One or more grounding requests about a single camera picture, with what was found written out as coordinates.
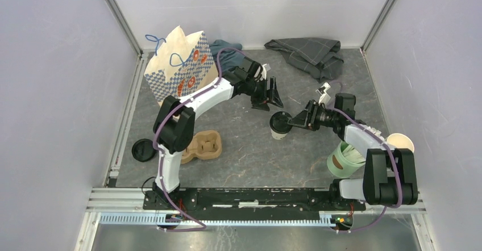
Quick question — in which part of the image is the green cup holder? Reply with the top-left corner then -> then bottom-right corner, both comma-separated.
326,141 -> 365,178

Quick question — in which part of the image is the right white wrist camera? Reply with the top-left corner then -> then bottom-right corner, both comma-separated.
316,82 -> 331,105

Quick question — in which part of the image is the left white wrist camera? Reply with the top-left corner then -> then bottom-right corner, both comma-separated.
255,64 -> 271,81

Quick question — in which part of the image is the grey plaid cloth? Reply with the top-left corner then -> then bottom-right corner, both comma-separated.
264,37 -> 344,82

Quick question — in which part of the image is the checkered paper takeout bag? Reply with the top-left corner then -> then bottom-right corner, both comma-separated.
144,26 -> 219,106

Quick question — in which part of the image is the black coffee cup lid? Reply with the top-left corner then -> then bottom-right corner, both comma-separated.
269,111 -> 293,134

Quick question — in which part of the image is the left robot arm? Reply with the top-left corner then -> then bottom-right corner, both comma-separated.
153,58 -> 283,210

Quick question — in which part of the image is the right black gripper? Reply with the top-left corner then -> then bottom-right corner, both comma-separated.
288,99 -> 339,132

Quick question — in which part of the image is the blue cloth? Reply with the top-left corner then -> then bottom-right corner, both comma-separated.
209,39 -> 246,73

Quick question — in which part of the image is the brown cardboard cup carrier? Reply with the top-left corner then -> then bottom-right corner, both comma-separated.
181,130 -> 222,164

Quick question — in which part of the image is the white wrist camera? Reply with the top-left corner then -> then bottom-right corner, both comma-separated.
255,64 -> 271,81
316,82 -> 331,105

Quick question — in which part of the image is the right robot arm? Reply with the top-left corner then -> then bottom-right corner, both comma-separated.
287,93 -> 418,210

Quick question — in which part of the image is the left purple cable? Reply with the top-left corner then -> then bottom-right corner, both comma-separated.
152,47 -> 246,233

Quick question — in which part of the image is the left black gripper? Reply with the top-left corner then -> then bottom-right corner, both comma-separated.
244,77 -> 284,112

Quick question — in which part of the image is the white paper coffee cup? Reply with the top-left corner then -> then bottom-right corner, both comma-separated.
271,129 -> 289,140

